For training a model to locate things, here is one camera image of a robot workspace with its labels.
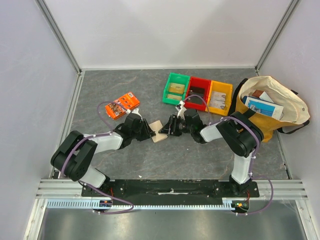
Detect beige card holder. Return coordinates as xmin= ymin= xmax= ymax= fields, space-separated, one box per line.
xmin=149 ymin=120 xmax=168 ymax=143

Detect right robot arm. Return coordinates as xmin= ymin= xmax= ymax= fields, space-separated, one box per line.
xmin=158 ymin=109 xmax=264 ymax=197

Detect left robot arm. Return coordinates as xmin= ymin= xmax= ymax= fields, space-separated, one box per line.
xmin=50 ymin=113 xmax=156 ymax=197

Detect gold card in green bin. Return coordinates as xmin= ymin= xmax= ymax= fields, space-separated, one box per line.
xmin=168 ymin=82 xmax=185 ymax=94

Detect black card in red bin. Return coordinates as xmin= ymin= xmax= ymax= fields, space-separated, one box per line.
xmin=189 ymin=86 xmax=205 ymax=95

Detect white vip card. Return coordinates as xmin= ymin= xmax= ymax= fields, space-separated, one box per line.
xmin=209 ymin=99 xmax=226 ymax=110
xmin=211 ymin=91 xmax=227 ymax=102

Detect orange snack box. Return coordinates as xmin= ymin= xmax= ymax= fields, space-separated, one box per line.
xmin=105 ymin=92 xmax=140 ymax=120

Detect red plastic bin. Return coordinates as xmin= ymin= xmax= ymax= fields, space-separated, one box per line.
xmin=184 ymin=76 xmax=211 ymax=112

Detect green plastic bin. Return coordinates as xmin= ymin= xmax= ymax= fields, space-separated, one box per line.
xmin=162 ymin=72 xmax=191 ymax=105

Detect yellow plastic bin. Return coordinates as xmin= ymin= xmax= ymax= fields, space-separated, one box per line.
xmin=205 ymin=80 xmax=233 ymax=116

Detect brown box in bag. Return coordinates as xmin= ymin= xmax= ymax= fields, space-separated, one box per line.
xmin=251 ymin=90 xmax=264 ymax=98

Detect blue white box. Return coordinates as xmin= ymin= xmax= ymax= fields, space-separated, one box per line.
xmin=242 ymin=96 xmax=284 ymax=120

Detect yellow canvas tote bag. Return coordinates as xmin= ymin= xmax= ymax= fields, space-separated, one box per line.
xmin=228 ymin=76 xmax=311 ymax=143

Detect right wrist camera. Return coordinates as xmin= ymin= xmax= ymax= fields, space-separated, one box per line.
xmin=175 ymin=100 xmax=187 ymax=115

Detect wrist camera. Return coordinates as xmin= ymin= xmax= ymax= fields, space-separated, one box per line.
xmin=125 ymin=107 xmax=140 ymax=116
xmin=175 ymin=100 xmax=187 ymax=115

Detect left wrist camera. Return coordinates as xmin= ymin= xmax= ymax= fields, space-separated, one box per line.
xmin=125 ymin=107 xmax=140 ymax=116

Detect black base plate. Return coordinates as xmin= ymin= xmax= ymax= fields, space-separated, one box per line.
xmin=81 ymin=178 xmax=261 ymax=206

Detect white slotted cable duct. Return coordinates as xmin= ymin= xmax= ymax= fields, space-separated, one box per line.
xmin=46 ymin=198 xmax=235 ymax=211

